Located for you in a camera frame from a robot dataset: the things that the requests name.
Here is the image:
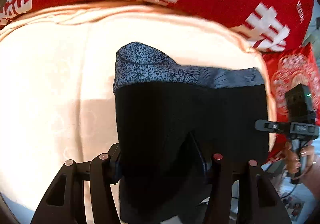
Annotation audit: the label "dark navy pants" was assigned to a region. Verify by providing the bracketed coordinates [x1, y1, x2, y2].
[113, 42, 269, 223]

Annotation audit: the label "person's right hand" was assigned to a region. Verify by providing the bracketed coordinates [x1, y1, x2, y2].
[283, 141, 315, 175]

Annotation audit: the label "red embroidered pillow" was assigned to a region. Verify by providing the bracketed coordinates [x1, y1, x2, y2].
[262, 44, 320, 163]

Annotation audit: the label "cream satin bed sheet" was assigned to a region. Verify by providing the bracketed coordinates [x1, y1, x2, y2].
[1, 1, 270, 223]

